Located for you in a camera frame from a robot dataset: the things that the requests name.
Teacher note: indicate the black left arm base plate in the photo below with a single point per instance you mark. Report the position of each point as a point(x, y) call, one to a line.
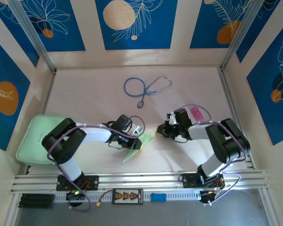
point(92, 182)

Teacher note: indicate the pink clear plastic case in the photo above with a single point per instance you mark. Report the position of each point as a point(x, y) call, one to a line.
point(198, 115)

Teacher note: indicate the blue bone-shaped clip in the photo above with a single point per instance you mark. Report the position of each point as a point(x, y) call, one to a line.
point(158, 197)

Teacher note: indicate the light green cloth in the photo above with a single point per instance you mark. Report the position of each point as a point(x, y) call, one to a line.
point(146, 139)

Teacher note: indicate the blue stethoscope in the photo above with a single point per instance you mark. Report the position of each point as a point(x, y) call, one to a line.
point(151, 92)

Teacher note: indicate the black power distribution board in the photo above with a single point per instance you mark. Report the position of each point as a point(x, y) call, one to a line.
point(127, 196)

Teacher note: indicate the black ribbed block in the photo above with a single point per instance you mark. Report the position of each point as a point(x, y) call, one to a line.
point(36, 201)

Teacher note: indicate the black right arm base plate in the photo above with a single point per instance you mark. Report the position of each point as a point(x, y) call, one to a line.
point(187, 181)

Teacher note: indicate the aluminium frame post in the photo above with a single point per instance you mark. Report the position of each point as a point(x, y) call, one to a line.
point(32, 33)
point(242, 33)

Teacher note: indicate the aluminium mounting rail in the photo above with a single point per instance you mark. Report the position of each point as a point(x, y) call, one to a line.
point(136, 179)

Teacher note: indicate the aluminium table side rail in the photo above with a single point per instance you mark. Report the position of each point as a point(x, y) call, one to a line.
point(235, 117)
point(48, 94)

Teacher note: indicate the mint green zip pouch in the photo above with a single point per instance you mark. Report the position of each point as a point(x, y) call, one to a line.
point(26, 141)

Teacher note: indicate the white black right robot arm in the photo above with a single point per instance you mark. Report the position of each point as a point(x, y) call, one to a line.
point(198, 130)

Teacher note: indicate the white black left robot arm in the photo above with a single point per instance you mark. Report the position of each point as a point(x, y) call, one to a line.
point(96, 134)

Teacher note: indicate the circuit board with green light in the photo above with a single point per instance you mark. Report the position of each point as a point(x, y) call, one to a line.
point(73, 195)

